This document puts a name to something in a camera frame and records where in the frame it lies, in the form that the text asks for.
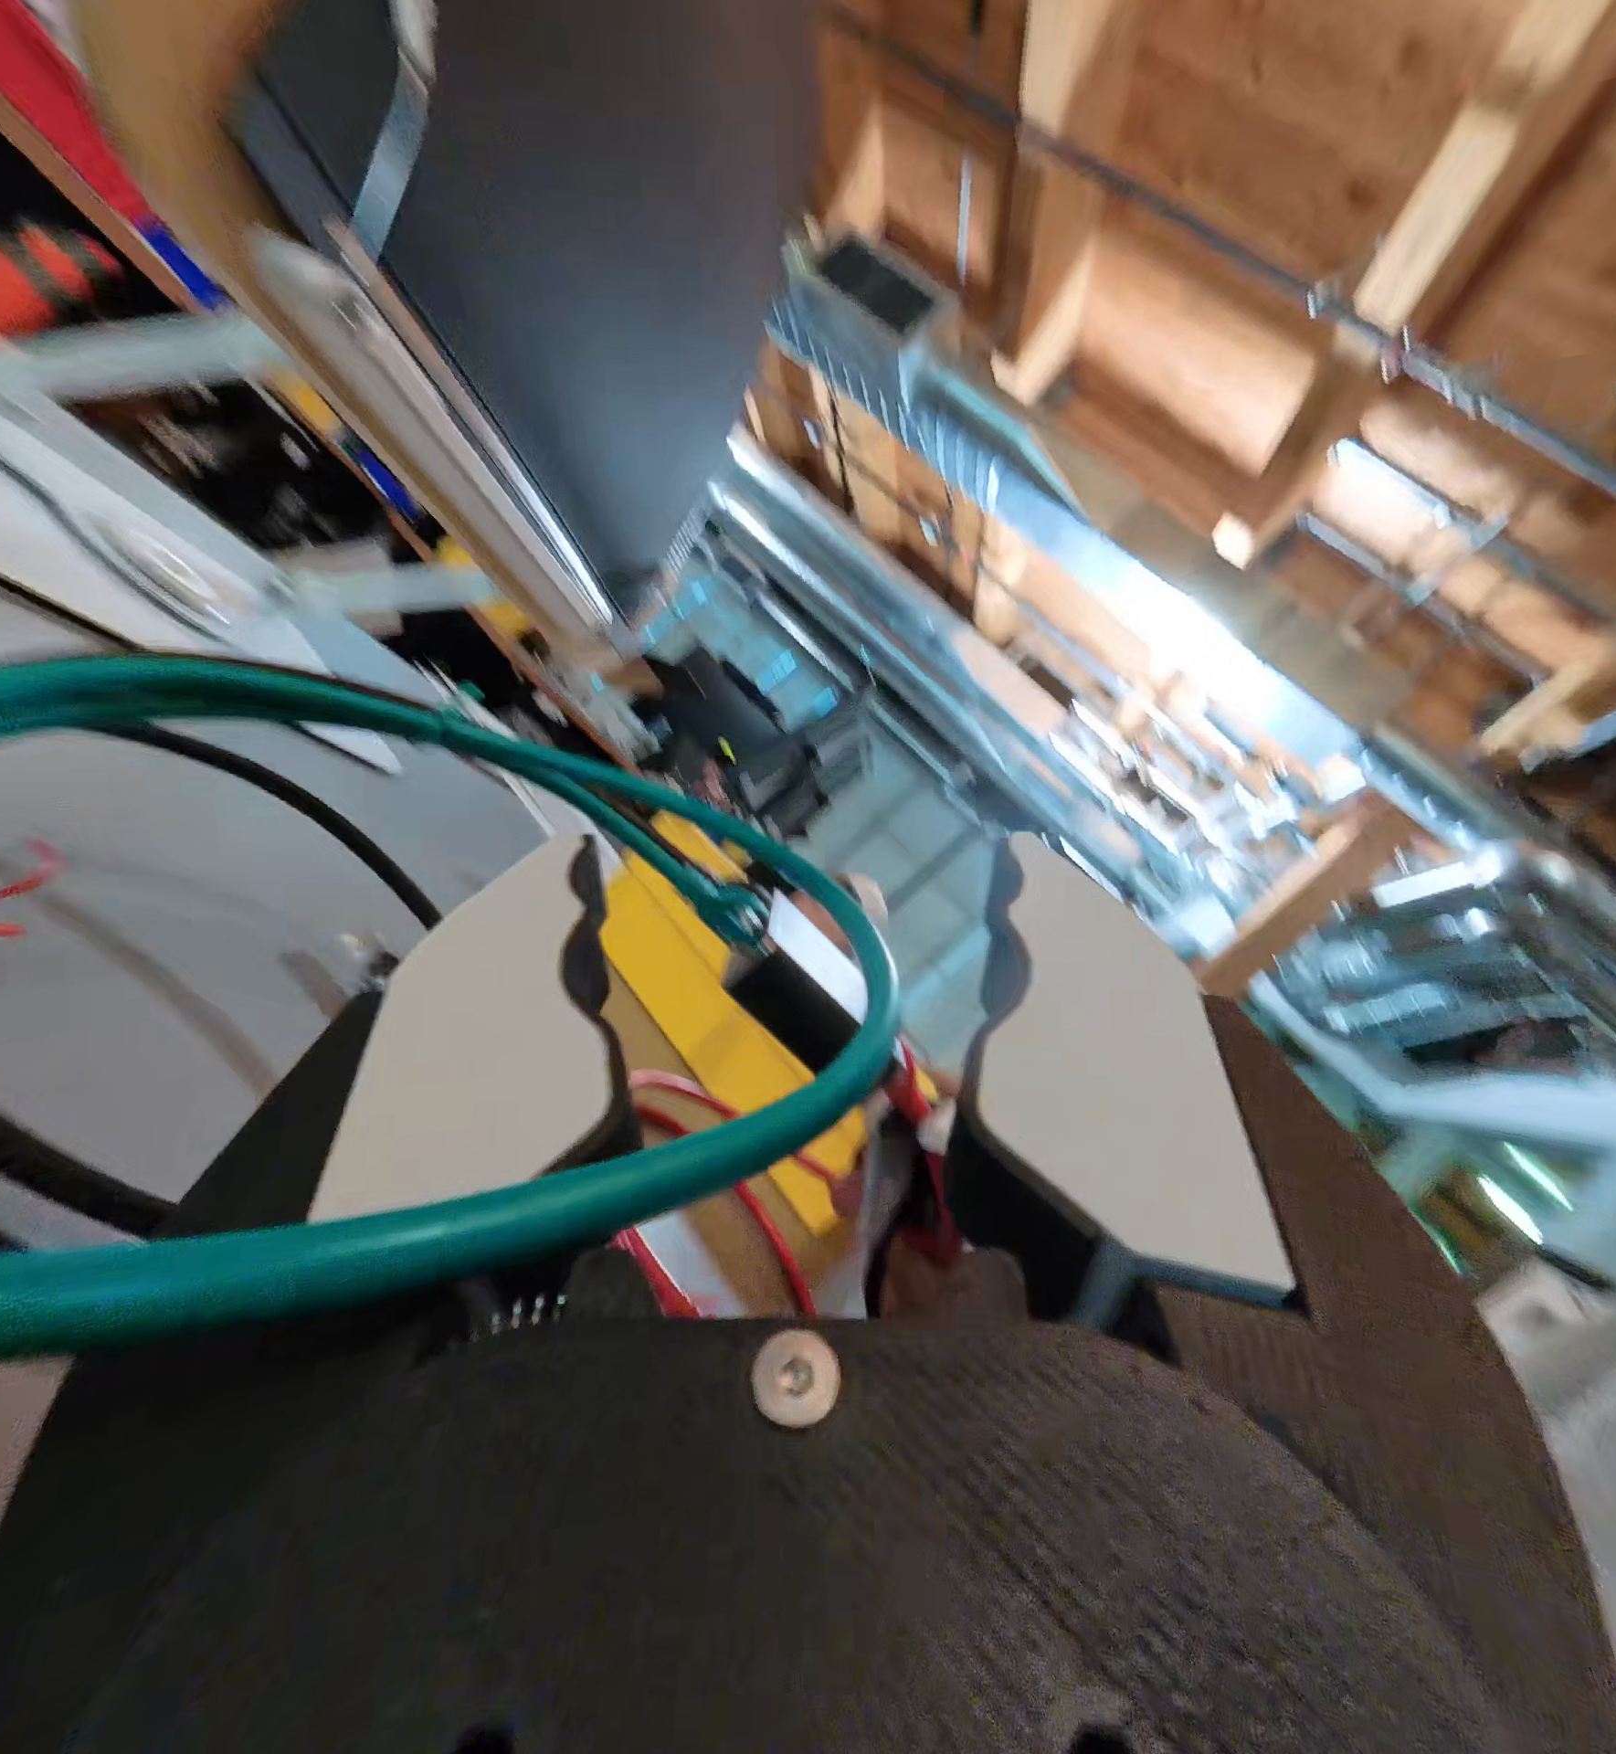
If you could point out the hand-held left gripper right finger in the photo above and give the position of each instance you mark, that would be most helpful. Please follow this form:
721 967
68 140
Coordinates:
1109 1069

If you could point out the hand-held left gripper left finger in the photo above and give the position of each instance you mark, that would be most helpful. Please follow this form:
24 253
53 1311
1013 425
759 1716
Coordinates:
479 1042

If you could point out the yellow plastic bin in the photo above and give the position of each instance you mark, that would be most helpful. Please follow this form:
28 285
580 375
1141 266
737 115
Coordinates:
698 986

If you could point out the silver monitor stand base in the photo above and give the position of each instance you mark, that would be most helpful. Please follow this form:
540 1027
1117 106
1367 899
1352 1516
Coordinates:
68 507

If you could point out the silver spiral ventilation duct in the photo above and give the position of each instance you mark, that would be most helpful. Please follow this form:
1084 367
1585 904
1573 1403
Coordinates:
973 453

